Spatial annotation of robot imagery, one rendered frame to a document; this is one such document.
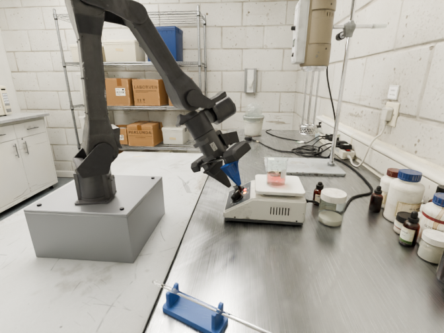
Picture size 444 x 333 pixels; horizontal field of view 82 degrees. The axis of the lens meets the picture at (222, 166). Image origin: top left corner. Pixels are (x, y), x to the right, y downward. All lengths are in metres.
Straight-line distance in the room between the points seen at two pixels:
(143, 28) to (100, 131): 0.21
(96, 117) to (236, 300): 0.41
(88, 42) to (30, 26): 3.45
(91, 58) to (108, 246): 0.35
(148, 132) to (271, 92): 1.44
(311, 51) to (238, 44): 2.11
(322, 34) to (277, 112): 2.14
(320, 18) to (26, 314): 1.06
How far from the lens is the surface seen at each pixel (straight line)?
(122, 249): 0.55
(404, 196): 0.76
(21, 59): 4.08
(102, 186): 0.56
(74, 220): 0.56
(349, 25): 1.10
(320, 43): 1.03
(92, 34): 0.55
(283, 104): 3.10
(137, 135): 2.94
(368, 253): 0.64
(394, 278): 0.59
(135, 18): 0.56
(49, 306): 0.54
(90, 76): 0.54
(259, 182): 0.67
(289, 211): 0.65
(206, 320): 0.43
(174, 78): 0.58
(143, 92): 2.92
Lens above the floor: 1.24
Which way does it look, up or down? 18 degrees down
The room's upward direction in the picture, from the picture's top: straight up
